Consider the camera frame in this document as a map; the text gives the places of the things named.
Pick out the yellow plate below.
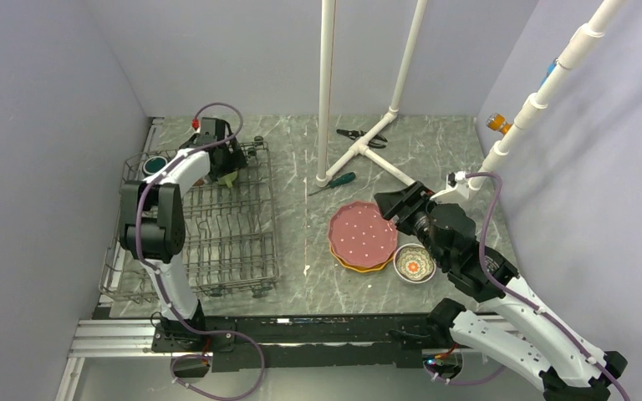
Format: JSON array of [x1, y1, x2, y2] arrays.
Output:
[[329, 247, 395, 273]]

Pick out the green handled screwdriver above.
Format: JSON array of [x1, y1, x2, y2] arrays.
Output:
[[308, 172, 356, 196]]

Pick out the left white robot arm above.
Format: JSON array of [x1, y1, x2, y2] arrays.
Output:
[[118, 117, 237, 351]]

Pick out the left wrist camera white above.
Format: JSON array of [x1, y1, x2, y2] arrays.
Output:
[[191, 117, 216, 135]]

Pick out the black pliers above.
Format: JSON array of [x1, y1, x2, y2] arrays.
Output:
[[336, 129, 389, 150]]

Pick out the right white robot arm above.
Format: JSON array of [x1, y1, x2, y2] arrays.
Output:
[[374, 182, 628, 400]]

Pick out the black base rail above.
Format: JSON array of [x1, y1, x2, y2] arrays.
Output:
[[151, 313, 455, 373]]

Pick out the dark green mug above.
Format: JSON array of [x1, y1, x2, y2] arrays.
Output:
[[140, 155, 169, 177]]

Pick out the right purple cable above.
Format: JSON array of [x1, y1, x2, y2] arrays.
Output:
[[423, 171, 632, 401]]

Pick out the white PVC diagonal pipe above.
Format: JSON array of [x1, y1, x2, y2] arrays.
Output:
[[467, 0, 624, 194]]

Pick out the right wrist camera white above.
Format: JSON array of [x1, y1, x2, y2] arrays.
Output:
[[430, 171, 471, 205]]

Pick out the cream yellow-green cup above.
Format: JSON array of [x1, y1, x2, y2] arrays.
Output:
[[217, 170, 239, 188]]

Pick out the pink dotted plate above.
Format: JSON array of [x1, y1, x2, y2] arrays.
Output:
[[328, 201, 398, 267]]

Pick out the patterned floral bowl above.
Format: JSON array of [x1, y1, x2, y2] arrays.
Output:
[[393, 243, 436, 284]]

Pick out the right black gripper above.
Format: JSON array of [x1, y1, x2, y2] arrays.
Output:
[[374, 180, 449, 268]]

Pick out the white PVC pipe frame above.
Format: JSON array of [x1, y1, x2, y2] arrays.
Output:
[[315, 0, 427, 189]]

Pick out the orange yellow wall fitting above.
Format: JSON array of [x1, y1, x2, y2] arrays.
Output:
[[486, 113, 512, 135]]

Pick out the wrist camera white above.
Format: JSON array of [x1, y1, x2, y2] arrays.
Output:
[[191, 117, 216, 135], [430, 171, 471, 205]]

